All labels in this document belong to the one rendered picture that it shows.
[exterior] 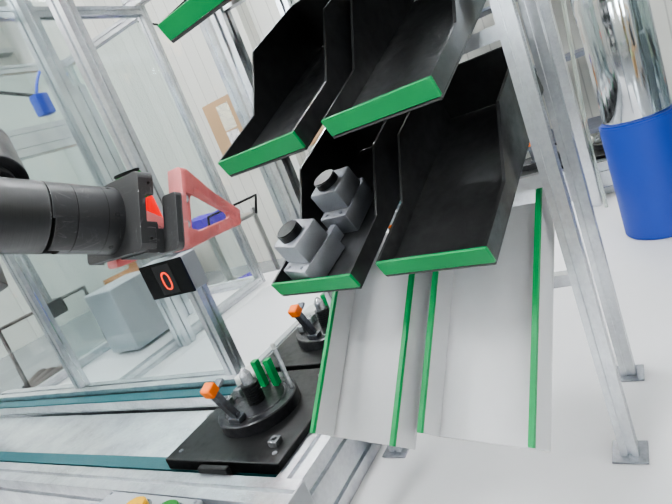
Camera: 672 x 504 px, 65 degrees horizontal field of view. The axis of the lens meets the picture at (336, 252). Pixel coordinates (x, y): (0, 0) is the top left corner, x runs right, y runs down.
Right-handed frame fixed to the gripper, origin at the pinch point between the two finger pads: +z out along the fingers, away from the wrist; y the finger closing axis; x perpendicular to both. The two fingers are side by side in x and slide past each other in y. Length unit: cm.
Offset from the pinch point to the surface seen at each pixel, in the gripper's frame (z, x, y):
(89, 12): 43, -93, 119
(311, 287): 14.2, 6.7, 0.0
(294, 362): 40, 19, 32
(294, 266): 13.6, 4.0, 1.9
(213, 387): 16.6, 19.6, 25.1
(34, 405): 22, 29, 121
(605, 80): 91, -32, -16
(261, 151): 7.1, -8.1, -1.5
